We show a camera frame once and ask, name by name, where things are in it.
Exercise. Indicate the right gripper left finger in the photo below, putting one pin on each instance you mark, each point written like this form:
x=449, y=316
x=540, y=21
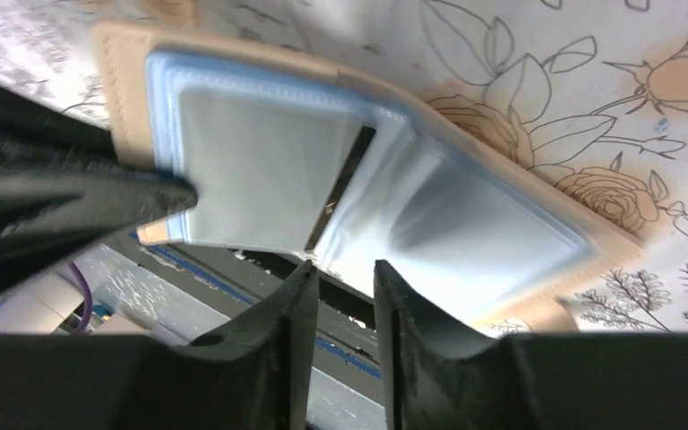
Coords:
x=252, y=372

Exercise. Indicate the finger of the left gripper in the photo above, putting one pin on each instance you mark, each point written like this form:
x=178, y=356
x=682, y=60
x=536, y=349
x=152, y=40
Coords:
x=62, y=189

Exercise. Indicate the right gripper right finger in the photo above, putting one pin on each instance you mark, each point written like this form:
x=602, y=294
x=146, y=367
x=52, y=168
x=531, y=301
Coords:
x=438, y=373

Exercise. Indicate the blue credit card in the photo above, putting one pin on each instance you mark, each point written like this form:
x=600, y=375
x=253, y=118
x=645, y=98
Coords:
x=168, y=73

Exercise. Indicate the tan leather card holder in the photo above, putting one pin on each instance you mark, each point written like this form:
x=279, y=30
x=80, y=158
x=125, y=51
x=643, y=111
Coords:
x=122, y=47

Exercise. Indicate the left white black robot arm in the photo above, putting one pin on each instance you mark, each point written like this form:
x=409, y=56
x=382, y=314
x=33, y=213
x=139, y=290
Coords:
x=40, y=304

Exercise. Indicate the floral patterned table mat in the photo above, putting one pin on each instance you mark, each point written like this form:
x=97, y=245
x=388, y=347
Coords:
x=590, y=95

